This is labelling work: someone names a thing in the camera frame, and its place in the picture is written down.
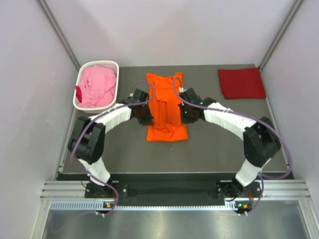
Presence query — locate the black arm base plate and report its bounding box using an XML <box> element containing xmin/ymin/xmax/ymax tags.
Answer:
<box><xmin>85</xmin><ymin>179</ymin><xmax>261</xmax><ymax>201</ymax></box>

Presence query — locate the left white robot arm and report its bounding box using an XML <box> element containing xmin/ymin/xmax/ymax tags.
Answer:
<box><xmin>68</xmin><ymin>89</ymin><xmax>154</xmax><ymax>198</ymax></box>

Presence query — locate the folded red t shirt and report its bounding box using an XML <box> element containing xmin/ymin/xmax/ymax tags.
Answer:
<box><xmin>218</xmin><ymin>68</ymin><xmax>267</xmax><ymax>100</ymax></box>

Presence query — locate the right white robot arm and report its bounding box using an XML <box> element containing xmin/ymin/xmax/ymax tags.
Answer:
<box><xmin>178</xmin><ymin>87</ymin><xmax>281</xmax><ymax>198</ymax></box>

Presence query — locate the orange t shirt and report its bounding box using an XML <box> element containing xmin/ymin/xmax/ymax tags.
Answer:
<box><xmin>146</xmin><ymin>72</ymin><xmax>188</xmax><ymax>142</ymax></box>

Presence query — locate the dark red cloth in basket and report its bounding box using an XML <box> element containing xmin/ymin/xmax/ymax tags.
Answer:
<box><xmin>75</xmin><ymin>86</ymin><xmax>82</xmax><ymax>103</ymax></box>

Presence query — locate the grey slotted cable duct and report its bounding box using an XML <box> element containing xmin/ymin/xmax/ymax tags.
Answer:
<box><xmin>50</xmin><ymin>201</ymin><xmax>249</xmax><ymax>212</ymax></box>

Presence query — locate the aluminium frame rail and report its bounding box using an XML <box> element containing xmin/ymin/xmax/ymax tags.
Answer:
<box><xmin>40</xmin><ymin>180</ymin><xmax>311</xmax><ymax>200</ymax></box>

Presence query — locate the white plastic laundry basket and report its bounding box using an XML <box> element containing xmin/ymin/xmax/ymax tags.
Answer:
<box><xmin>73</xmin><ymin>60</ymin><xmax>119</xmax><ymax>114</ymax></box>

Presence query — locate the pink t shirt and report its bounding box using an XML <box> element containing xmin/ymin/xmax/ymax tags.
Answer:
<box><xmin>78</xmin><ymin>65</ymin><xmax>117</xmax><ymax>108</ymax></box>

